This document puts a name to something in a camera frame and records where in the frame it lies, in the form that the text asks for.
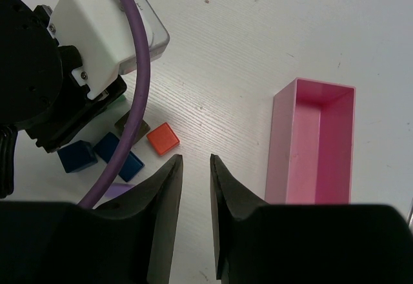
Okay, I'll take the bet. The pink plastic box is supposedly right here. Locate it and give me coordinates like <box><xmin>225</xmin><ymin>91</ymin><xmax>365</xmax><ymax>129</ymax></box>
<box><xmin>265</xmin><ymin>78</ymin><xmax>356</xmax><ymax>205</ymax></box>

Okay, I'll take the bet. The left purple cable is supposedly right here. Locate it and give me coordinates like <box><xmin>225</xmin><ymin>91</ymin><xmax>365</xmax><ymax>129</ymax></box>
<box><xmin>76</xmin><ymin>0</ymin><xmax>152</xmax><ymax>210</ymax></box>

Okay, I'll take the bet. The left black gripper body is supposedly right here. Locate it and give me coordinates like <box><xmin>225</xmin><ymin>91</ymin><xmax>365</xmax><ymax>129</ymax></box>
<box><xmin>26</xmin><ymin>46</ymin><xmax>126</xmax><ymax>153</ymax></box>

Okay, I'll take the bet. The green rectangular block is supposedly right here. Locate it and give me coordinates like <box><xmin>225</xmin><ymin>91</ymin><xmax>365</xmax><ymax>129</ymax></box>
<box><xmin>116</xmin><ymin>95</ymin><xmax>126</xmax><ymax>102</ymax></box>

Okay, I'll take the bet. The small purple block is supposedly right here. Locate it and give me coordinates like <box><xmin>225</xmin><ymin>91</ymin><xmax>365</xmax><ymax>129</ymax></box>
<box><xmin>105</xmin><ymin>183</ymin><xmax>135</xmax><ymax>199</ymax></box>

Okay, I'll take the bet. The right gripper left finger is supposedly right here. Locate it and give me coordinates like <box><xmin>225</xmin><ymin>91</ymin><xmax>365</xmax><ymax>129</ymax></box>
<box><xmin>1</xmin><ymin>155</ymin><xmax>183</xmax><ymax>283</ymax></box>

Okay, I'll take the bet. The orange cube block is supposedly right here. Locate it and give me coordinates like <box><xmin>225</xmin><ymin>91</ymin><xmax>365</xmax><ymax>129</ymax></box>
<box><xmin>146</xmin><ymin>123</ymin><xmax>180</xmax><ymax>156</ymax></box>

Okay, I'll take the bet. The blue rectangular block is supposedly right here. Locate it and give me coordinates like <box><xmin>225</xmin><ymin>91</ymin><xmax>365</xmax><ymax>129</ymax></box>
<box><xmin>93</xmin><ymin>132</ymin><xmax>145</xmax><ymax>182</ymax></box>

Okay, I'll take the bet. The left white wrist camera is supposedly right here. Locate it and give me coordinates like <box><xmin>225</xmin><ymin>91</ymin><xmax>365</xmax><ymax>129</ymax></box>
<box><xmin>47</xmin><ymin>0</ymin><xmax>170</xmax><ymax>101</ymax></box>

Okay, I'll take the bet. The blue cube block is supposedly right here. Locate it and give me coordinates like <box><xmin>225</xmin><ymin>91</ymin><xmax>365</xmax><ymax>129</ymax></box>
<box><xmin>57</xmin><ymin>140</ymin><xmax>97</xmax><ymax>173</ymax></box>

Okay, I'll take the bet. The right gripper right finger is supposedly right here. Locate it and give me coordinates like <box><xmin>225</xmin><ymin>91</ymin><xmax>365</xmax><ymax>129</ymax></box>
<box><xmin>210</xmin><ymin>155</ymin><xmax>412</xmax><ymax>283</ymax></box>

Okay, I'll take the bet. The brown cube block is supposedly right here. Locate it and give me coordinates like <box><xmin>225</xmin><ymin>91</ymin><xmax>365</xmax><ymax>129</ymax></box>
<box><xmin>114</xmin><ymin>111</ymin><xmax>152</xmax><ymax>145</ymax></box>

